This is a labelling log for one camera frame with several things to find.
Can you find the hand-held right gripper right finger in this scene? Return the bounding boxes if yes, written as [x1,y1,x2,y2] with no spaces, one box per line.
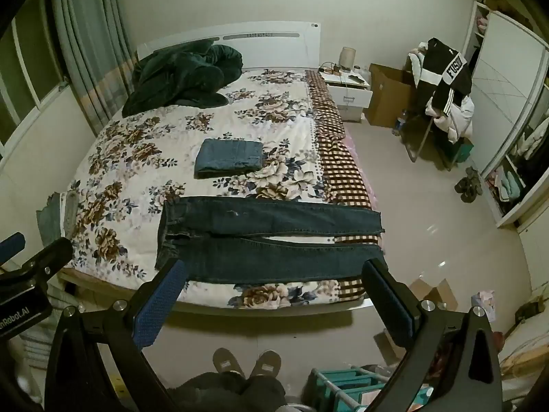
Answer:
[361,259,502,412]

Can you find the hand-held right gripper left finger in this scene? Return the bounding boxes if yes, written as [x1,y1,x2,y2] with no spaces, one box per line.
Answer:
[45,259,189,412]

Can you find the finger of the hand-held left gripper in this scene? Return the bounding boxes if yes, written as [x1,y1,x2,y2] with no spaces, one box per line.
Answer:
[0,237,73,286]
[0,232,26,267]

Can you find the dark blue pants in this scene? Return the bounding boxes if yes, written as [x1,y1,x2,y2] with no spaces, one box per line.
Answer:
[155,196,387,286]

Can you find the grey cloth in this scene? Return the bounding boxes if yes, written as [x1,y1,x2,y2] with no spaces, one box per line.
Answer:
[36,192,80,250]

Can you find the person's left shoe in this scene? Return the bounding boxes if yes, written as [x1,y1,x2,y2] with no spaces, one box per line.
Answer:
[213,347,245,380]

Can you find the person's shoe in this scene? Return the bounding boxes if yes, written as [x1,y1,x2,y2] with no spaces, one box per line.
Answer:
[213,347,245,380]
[248,350,282,380]

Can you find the pink bag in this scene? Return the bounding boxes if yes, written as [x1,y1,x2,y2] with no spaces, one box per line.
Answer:
[471,289,498,322]

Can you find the teal plastic rack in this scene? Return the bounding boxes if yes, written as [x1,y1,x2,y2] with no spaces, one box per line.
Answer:
[309,365,434,412]

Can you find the person's right shoe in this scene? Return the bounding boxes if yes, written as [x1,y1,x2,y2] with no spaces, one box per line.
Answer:
[248,350,282,380]

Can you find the olive slipper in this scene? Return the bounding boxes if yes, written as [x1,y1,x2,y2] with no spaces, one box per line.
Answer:
[465,167,483,194]
[455,176,475,203]

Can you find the brown checkered blanket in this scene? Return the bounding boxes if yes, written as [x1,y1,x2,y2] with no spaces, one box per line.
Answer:
[304,70,382,301]

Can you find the floral bedsheet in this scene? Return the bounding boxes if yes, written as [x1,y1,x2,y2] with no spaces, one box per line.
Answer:
[60,66,387,310]

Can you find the folded blue jeans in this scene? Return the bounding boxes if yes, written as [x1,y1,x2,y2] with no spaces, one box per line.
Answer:
[194,138,263,179]

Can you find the teal storage box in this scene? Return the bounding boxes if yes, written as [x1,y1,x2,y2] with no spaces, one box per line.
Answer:
[446,141,475,164]

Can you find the white framed window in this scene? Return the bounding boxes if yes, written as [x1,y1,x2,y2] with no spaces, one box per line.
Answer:
[0,0,70,147]

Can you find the white clothes pile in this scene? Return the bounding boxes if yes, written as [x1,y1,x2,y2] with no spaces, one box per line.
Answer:
[405,43,475,144]

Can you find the grey striped curtain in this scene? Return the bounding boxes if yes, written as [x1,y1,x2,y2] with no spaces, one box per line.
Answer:
[50,0,138,135]

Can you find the brown cardboard box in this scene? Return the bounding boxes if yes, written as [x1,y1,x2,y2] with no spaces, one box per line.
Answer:
[368,64,419,128]

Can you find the white nightstand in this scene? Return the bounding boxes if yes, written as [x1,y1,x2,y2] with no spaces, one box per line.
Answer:
[319,71,373,122]

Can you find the dark green garment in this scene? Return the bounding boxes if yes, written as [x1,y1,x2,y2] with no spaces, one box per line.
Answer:
[121,39,243,117]

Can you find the black and white jacket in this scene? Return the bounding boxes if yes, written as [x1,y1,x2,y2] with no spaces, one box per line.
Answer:
[418,38,472,116]

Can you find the white wardrobe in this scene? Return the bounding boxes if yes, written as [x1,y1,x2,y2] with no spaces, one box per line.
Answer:
[461,0,549,229]

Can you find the white bed headboard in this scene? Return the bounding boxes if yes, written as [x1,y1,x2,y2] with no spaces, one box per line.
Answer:
[136,22,322,70]

